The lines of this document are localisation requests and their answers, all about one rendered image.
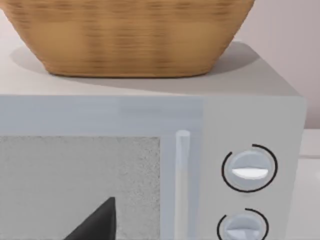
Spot pale blue microwave door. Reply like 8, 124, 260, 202
0, 96, 205, 240

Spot pale microwave oven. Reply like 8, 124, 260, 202
0, 39, 308, 240

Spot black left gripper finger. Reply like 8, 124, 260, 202
62, 196, 118, 240

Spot pale round microwave knob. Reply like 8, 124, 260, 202
226, 150, 273, 188
222, 213, 264, 240

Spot woven brown basket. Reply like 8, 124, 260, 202
0, 0, 255, 79

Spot pale microwave door handle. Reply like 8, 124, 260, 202
175, 129, 191, 240

